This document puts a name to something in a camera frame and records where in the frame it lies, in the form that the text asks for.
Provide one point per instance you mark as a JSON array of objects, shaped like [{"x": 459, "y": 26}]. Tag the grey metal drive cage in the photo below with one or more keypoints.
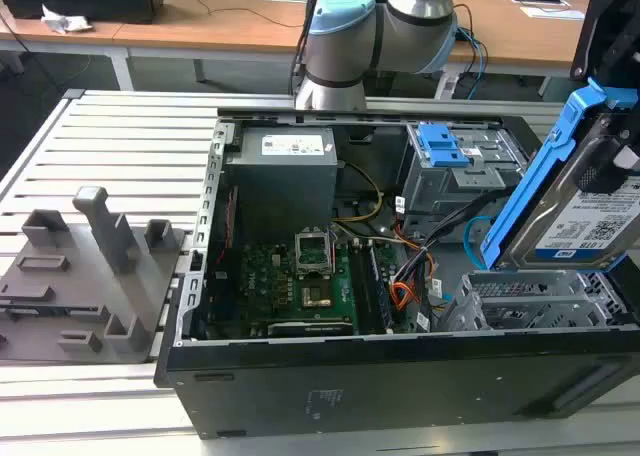
[{"x": 440, "y": 186}]

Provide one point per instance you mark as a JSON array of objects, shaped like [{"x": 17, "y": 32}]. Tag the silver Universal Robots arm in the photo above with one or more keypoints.
[{"x": 340, "y": 41}]

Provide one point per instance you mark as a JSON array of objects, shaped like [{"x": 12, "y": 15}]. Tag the RAM stick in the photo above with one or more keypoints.
[{"x": 381, "y": 291}]

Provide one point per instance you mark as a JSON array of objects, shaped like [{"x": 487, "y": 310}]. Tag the green motherboard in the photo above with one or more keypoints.
[{"x": 265, "y": 281}]

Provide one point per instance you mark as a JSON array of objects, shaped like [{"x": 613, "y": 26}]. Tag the grey power supply unit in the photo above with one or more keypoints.
[{"x": 285, "y": 186}]

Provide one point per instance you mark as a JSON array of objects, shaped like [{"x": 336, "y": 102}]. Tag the grey parts rack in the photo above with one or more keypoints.
[{"x": 75, "y": 276}]

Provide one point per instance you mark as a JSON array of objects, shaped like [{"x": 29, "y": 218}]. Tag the crumpled white paper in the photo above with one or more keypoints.
[{"x": 62, "y": 22}]

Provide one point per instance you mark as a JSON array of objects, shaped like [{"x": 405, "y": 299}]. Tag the black open PC case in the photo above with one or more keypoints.
[{"x": 400, "y": 391}]

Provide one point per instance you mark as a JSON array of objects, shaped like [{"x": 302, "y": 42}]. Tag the black graphics card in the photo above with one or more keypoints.
[{"x": 310, "y": 328}]

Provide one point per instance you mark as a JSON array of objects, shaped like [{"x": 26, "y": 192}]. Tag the hard disk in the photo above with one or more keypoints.
[{"x": 555, "y": 216}]

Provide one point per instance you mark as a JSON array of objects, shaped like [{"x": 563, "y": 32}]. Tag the black RAM slot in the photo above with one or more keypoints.
[{"x": 360, "y": 286}]

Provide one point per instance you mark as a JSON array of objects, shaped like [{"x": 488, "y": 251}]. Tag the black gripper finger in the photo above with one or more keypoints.
[{"x": 605, "y": 173}]

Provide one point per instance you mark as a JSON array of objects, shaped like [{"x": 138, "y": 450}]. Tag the blue plastic cage latch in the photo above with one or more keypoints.
[{"x": 442, "y": 146}]

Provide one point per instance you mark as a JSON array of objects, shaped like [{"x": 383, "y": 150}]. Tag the grey perforated disk bay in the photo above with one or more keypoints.
[{"x": 525, "y": 301}]

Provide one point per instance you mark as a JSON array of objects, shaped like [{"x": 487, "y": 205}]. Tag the wooden desk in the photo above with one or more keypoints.
[{"x": 200, "y": 23}]

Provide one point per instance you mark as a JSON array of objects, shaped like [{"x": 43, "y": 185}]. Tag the CPU socket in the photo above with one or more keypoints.
[{"x": 317, "y": 297}]

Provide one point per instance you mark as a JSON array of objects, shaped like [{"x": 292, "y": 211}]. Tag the thin metal locking lever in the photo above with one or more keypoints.
[{"x": 332, "y": 251}]

